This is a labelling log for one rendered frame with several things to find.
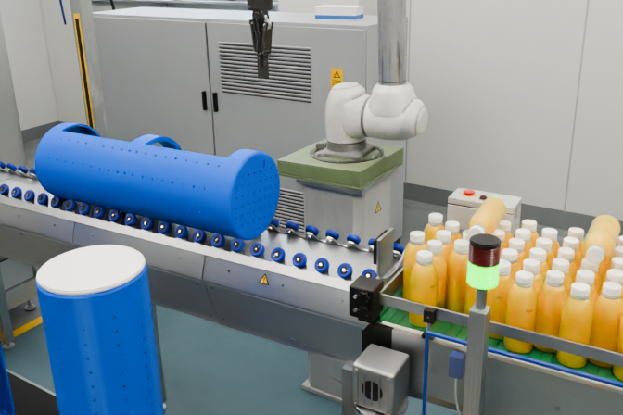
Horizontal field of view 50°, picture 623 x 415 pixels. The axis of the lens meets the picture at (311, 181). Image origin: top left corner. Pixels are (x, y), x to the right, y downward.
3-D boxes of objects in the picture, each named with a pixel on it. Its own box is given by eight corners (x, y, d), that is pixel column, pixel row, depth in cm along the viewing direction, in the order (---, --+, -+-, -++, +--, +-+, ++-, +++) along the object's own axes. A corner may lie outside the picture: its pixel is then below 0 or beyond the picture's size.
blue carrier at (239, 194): (95, 188, 266) (93, 118, 259) (279, 228, 224) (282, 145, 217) (35, 204, 242) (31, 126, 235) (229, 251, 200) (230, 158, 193)
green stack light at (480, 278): (471, 272, 142) (473, 252, 140) (502, 279, 139) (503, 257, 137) (462, 285, 137) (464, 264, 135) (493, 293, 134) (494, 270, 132)
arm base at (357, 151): (326, 144, 273) (326, 131, 271) (376, 148, 263) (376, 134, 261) (306, 156, 258) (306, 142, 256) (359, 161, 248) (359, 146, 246)
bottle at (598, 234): (586, 227, 173) (573, 254, 159) (603, 208, 170) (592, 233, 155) (608, 244, 172) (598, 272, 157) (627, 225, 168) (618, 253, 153)
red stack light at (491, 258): (473, 251, 140) (474, 234, 139) (503, 257, 137) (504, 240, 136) (464, 263, 135) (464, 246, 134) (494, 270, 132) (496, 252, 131)
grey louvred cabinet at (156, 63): (160, 190, 537) (141, 6, 489) (401, 246, 426) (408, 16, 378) (108, 212, 494) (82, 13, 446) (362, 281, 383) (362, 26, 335)
